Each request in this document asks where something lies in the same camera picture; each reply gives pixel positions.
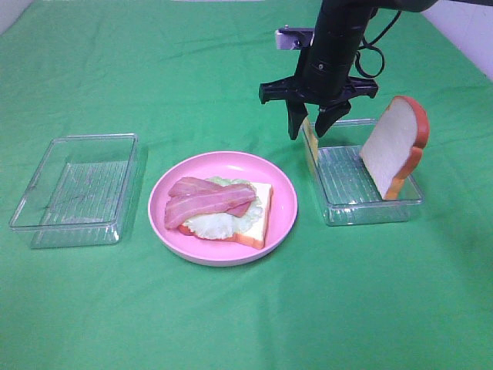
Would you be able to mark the green tablecloth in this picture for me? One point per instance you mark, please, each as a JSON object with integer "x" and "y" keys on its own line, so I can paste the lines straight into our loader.
{"x": 184, "y": 77}

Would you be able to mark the right clear plastic tray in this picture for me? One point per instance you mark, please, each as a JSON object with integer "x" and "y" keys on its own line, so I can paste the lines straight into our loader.
{"x": 345, "y": 191}

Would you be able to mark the left clear plastic tray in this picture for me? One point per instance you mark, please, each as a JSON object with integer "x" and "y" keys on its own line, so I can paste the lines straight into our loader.
{"x": 84, "y": 192}

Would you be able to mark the yellow cheese slice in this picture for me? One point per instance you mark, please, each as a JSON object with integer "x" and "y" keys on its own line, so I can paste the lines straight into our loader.
{"x": 311, "y": 140}

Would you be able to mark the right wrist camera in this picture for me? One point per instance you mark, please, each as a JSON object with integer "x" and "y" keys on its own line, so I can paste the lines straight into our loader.
{"x": 293, "y": 38}

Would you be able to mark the toast bread slice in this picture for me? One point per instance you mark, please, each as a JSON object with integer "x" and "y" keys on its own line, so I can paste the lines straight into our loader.
{"x": 258, "y": 219}
{"x": 396, "y": 145}

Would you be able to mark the clear plastic tray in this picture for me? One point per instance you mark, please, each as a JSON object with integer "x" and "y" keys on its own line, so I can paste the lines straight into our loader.
{"x": 84, "y": 192}
{"x": 345, "y": 191}

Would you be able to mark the bacon strip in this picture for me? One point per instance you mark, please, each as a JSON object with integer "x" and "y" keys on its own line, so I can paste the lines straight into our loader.
{"x": 188, "y": 185}
{"x": 233, "y": 199}

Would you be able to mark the pink round plate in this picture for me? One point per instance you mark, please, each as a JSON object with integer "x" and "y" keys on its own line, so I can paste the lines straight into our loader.
{"x": 226, "y": 164}

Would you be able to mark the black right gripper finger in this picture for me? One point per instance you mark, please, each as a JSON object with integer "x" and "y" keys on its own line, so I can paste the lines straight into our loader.
{"x": 296, "y": 112}
{"x": 328, "y": 115}

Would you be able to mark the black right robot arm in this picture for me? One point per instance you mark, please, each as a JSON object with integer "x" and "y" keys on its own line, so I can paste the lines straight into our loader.
{"x": 340, "y": 28}

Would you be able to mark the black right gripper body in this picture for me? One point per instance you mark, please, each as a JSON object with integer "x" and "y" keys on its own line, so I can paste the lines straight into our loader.
{"x": 315, "y": 84}

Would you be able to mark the green lettuce leaf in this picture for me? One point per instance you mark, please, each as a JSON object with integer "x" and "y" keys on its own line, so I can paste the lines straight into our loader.
{"x": 215, "y": 225}

